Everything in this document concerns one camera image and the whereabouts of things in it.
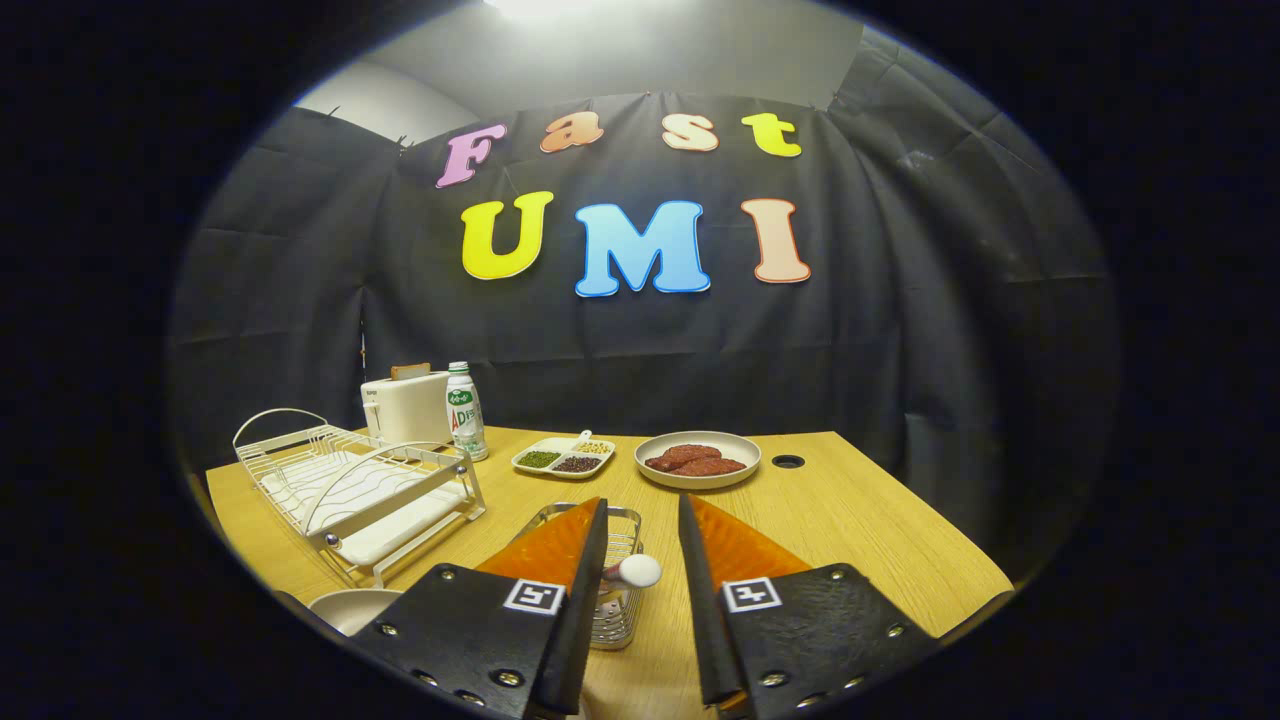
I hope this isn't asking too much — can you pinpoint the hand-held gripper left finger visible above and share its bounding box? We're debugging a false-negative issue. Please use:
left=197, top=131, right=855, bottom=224
left=348, top=496, right=611, bottom=720

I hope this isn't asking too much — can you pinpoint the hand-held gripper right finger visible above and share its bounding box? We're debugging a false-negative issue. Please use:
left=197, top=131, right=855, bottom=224
left=677, top=493, right=939, bottom=720

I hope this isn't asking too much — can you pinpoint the metal wire basket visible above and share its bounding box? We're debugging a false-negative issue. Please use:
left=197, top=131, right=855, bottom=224
left=515, top=503, right=644, bottom=651

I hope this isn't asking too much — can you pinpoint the spoon with red checked handle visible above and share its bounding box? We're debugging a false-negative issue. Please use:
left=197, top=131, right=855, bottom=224
left=602, top=554, right=663, bottom=589

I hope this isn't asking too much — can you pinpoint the round beige plate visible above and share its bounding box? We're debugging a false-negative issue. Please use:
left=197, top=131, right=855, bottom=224
left=308, top=588, right=403, bottom=638

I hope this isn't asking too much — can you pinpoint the white wire dish rack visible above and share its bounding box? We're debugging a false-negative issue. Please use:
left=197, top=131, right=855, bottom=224
left=232, top=408, right=488, bottom=589

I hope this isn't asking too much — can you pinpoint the oval beige meat plate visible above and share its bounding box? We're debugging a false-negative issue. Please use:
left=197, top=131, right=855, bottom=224
left=634, top=431, right=763, bottom=490

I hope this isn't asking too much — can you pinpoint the white divided dish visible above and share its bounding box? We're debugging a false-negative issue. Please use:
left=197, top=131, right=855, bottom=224
left=511, top=430, right=617, bottom=481

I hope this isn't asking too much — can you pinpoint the white drip tray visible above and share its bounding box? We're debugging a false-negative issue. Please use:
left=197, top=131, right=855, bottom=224
left=260, top=458, right=471, bottom=569

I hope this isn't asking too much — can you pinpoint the white bottle with green label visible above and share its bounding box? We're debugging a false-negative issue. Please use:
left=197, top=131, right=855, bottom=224
left=446, top=361, right=489, bottom=463

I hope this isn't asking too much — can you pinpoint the white toaster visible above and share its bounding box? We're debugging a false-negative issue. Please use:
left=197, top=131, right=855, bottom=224
left=360, top=370, right=453, bottom=448

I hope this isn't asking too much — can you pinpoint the black backdrop cloth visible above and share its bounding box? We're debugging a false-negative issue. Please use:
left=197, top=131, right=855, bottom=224
left=170, top=25, right=1119, bottom=581

